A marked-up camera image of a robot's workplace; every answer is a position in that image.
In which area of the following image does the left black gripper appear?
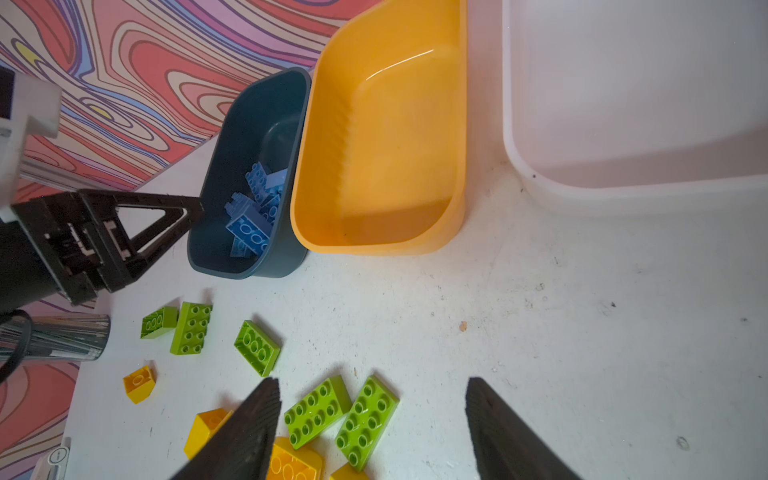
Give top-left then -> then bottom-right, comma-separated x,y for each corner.
1,190 -> 204,314

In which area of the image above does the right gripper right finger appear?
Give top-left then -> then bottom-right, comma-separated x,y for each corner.
465,377 -> 580,480

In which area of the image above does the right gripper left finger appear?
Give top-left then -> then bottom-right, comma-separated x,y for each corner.
173,377 -> 281,480

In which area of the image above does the blue lego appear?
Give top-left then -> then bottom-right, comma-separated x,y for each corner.
225,192 -> 255,219
264,169 -> 288,195
226,208 -> 273,256
245,162 -> 269,203

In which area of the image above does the blue lego bottom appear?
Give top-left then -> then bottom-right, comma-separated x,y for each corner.
225,192 -> 255,219

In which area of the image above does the yellow lego top cluster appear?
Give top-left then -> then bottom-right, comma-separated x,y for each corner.
183,408 -> 233,460

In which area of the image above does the yellow lego long centre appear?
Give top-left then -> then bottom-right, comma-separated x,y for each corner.
266,437 -> 324,480

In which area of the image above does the green lego pair left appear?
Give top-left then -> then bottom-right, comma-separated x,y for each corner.
283,375 -> 352,450

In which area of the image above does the green lego pair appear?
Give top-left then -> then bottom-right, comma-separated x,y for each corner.
335,375 -> 400,472
283,375 -> 352,450

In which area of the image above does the metal cup of pens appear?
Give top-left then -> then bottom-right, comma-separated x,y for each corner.
1,314 -> 111,362

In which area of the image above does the yellow lego small centre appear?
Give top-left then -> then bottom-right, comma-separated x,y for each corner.
329,463 -> 369,480

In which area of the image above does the yellow lego small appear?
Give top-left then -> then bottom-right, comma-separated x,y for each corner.
329,463 -> 369,480
123,365 -> 156,404

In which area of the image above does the yellow lego small left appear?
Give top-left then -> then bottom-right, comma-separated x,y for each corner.
123,365 -> 156,404

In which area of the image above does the green lego pair right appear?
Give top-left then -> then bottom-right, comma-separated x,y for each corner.
335,375 -> 400,472

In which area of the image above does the dark teal plastic bin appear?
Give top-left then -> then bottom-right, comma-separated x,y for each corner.
187,68 -> 311,280

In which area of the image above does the yellow plastic bin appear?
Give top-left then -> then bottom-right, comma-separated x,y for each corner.
290,0 -> 468,256

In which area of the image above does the white plastic bin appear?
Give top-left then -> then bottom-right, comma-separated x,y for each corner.
501,1 -> 767,216

